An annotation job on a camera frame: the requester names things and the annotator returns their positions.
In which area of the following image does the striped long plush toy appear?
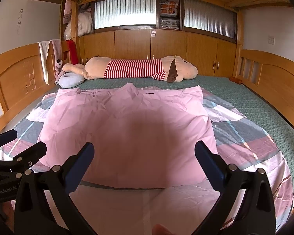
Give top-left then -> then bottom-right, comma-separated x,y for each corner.
62,55 -> 198,83

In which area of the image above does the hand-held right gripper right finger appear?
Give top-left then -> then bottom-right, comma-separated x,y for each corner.
195,141 -> 276,235

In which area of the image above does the frosted ribbed glass panel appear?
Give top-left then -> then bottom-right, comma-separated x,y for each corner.
184,0 -> 237,40
94,0 -> 157,30

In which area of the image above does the wooden cabinet row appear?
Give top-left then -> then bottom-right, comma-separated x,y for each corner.
78,28 -> 238,80

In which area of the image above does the stack of packaged goods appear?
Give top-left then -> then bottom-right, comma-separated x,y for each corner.
159,0 -> 180,30

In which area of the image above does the white hanging cloth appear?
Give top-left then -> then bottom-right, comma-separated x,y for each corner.
38,41 -> 51,85

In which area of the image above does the pink jacket with black stripe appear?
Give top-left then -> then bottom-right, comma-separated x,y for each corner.
38,83 -> 218,189

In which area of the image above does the white plastic bag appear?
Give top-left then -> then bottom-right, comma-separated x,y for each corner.
64,21 -> 73,41

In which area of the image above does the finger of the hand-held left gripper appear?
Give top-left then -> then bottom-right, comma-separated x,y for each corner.
0,129 -> 18,152
0,142 -> 47,177

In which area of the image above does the blue neck pillow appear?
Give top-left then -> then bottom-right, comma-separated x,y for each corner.
58,72 -> 85,88

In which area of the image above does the wooden headboard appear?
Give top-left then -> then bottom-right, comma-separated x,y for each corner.
0,40 -> 76,130

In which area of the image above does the pink hanging plush toy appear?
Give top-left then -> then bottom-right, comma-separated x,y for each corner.
51,39 -> 64,85

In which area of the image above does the plaid printed blanket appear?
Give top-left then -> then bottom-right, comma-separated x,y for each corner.
0,86 -> 294,235

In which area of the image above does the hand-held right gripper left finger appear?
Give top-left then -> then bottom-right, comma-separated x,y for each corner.
13,141 -> 98,235

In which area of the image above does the wooden slotted footboard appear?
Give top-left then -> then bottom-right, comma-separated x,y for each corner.
235,49 -> 294,125

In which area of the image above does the white stuffed bag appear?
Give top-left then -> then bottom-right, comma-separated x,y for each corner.
78,12 -> 93,36

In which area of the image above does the red hanging cloth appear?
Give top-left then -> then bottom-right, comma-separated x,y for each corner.
67,40 -> 79,65

